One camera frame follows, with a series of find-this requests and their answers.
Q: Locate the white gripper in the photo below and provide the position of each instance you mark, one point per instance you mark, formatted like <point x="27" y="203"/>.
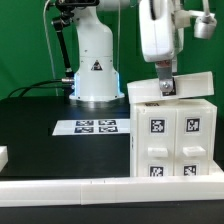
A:
<point x="159" y="38"/>

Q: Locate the white long cabinet top block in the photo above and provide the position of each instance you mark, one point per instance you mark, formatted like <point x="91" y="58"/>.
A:
<point x="182" y="86"/>

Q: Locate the white cabinet body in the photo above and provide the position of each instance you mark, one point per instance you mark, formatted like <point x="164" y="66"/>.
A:
<point x="174" y="106"/>

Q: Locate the white cabinet door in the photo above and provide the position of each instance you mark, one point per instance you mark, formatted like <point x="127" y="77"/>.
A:
<point x="191" y="146"/>
<point x="156" y="132"/>

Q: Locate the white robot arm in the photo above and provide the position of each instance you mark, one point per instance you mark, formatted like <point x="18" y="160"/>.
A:
<point x="97" y="81"/>

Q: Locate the white block at left edge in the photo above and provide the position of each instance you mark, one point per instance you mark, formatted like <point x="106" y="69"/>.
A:
<point x="3" y="157"/>

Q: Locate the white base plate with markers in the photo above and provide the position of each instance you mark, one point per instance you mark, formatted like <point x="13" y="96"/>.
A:
<point x="91" y="127"/>

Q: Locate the white L-shaped fence frame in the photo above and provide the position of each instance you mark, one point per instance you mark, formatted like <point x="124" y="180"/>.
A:
<point x="113" y="190"/>

